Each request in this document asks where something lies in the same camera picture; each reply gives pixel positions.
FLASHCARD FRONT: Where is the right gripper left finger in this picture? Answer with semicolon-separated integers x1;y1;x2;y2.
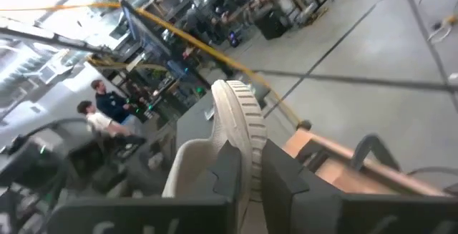
48;140;243;234

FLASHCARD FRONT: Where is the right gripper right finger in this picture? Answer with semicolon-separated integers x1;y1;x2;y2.
260;139;458;234

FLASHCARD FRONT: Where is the grey slide sandal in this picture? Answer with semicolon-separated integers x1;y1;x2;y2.
161;79;268;234

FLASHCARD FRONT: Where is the dark grey desk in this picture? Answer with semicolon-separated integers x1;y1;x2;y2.
175;89;218;149

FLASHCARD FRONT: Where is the person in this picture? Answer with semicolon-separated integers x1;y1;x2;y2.
89;79;144;124
77;100;146;145

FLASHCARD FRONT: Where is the black storage box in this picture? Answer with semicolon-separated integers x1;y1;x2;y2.
255;10;291;41

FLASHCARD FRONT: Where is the black computer monitor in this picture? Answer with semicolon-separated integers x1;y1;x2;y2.
120;0;172;58

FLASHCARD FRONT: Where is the yellow hanging cable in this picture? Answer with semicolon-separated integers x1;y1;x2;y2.
0;0;312;131

